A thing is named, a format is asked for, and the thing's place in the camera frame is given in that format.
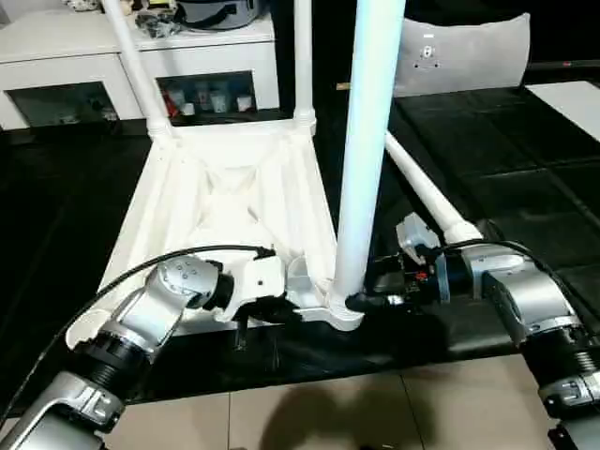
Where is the white plastic table leg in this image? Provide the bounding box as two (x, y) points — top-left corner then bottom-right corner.
(99, 0), (173, 138)
(382, 129), (485, 246)
(332, 0), (408, 307)
(292, 0), (317, 133)

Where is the white plastic table top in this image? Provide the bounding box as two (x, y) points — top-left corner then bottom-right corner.
(64, 116), (366, 352)

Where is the black work mat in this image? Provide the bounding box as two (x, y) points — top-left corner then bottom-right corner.
(0, 86), (600, 409)

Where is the white flat board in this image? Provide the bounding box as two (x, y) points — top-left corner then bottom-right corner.
(522, 80), (600, 147)

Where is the grey cushion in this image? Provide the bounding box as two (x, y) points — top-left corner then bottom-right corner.
(392, 12), (533, 98)

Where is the black box with yellow label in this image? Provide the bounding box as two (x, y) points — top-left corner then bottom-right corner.
(276, 0), (409, 113)

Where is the grey rounded device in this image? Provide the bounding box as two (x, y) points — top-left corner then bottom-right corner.
(176, 0), (258, 33)

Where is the dark tangled small object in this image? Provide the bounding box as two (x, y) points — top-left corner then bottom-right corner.
(134, 11), (183, 39)

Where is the white cabinet with glass doors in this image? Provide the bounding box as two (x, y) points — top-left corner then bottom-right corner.
(0, 13), (283, 131)

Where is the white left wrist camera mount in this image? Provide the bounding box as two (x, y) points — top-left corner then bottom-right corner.
(216, 255), (288, 325)

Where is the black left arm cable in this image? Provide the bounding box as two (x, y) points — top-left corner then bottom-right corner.
(0, 242), (277, 416)

